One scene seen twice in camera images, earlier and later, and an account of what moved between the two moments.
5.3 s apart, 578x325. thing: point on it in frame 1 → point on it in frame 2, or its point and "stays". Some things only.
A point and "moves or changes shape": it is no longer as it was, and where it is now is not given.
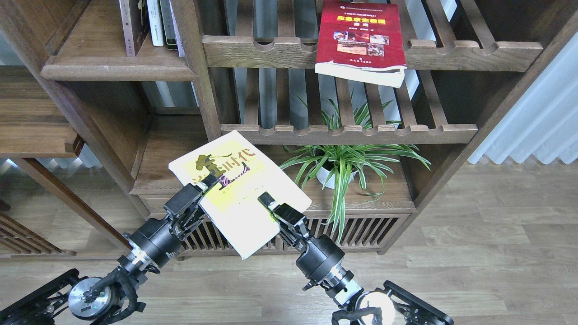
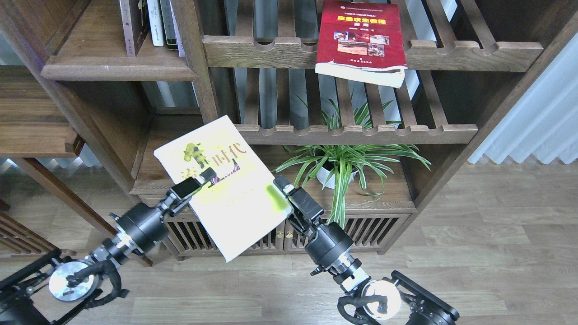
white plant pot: x=323 y=173 stays
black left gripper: x=155 y=240 → x=143 y=226
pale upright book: x=180 y=48 stays
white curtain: x=543 y=123 stays
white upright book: x=155 y=27 stays
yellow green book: x=233 y=206 moves or changes shape
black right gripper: x=319 y=253 → x=326 y=244
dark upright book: x=169 y=25 stays
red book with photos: x=361 y=41 stays
